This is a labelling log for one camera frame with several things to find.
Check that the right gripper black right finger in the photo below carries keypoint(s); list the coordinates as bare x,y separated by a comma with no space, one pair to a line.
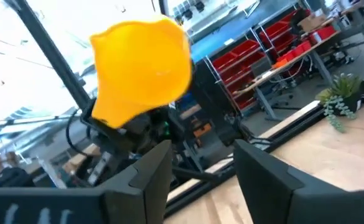
278,199

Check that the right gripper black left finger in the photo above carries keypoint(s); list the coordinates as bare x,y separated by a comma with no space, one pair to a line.
144,193

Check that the yellow measuring cup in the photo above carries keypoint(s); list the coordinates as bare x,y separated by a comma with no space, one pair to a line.
138,68

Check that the potted succulent plant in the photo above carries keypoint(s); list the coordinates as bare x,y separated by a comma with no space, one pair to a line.
343,87

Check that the wooden workbench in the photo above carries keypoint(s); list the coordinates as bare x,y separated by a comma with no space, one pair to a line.
293,60

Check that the shelf with red bins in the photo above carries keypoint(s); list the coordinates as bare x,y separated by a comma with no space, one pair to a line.
244,49

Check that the black gantry post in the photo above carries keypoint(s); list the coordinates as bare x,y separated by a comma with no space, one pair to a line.
51,53

